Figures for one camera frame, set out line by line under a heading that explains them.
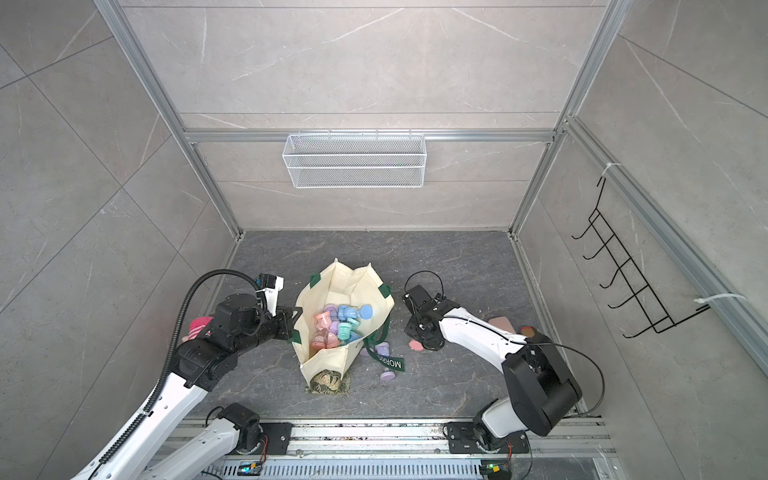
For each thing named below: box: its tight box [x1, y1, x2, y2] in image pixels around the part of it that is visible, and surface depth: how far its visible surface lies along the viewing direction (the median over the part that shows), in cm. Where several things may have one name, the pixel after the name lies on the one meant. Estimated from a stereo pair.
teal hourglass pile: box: [337, 318, 360, 341], surface depth 85 cm
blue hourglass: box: [338, 304, 373, 321], surface depth 92 cm
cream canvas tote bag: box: [292, 258, 405, 386], surface depth 85 cm
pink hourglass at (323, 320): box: [314, 311, 332, 331], surface depth 85 cm
